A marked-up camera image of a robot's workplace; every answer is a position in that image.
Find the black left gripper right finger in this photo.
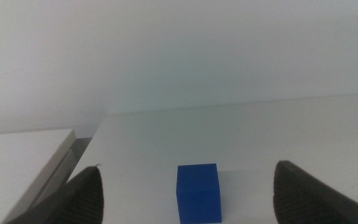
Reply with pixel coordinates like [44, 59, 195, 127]
[273, 160, 358, 224]

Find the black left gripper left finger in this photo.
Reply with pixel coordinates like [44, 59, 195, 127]
[6, 164, 104, 224]

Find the white side table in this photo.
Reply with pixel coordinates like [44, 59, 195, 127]
[0, 129, 77, 224]

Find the blue cube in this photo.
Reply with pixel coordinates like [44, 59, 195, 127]
[175, 163, 223, 224]

